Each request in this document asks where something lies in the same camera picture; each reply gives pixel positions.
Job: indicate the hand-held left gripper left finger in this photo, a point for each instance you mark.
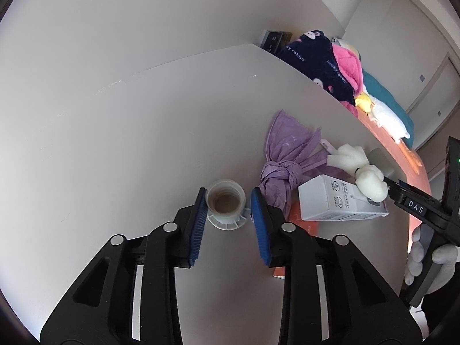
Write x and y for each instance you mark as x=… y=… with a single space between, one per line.
x=198 y=222

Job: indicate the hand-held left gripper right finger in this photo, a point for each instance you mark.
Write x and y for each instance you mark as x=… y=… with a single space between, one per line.
x=260 y=230

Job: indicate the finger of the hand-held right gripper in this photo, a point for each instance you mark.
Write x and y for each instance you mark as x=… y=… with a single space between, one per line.
x=413 y=205

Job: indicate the white plush toy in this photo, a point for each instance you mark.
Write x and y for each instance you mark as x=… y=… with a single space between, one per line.
x=370 y=187

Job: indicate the person's right hand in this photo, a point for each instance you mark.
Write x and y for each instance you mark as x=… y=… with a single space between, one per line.
x=445 y=257

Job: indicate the bed with pink sheet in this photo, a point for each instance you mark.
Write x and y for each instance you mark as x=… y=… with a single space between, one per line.
x=413 y=158

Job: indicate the long white cardboard box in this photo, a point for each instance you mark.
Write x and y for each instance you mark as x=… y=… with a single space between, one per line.
x=323 y=201

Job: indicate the white goose plush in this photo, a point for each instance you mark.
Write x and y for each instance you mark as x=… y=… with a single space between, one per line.
x=390 y=122

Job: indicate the purple plastic bag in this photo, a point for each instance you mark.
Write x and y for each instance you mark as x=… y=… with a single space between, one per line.
x=287 y=140

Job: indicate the white door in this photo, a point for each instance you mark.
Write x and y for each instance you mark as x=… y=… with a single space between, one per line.
x=438 y=90

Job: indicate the yellow duck plush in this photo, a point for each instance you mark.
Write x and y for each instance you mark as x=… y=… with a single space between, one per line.
x=363 y=102

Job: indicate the navy and pink fleece blanket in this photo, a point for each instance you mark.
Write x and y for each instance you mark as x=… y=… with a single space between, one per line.
x=309 y=61

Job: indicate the black wall socket panel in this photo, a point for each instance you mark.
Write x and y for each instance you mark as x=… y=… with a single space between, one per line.
x=275 y=39

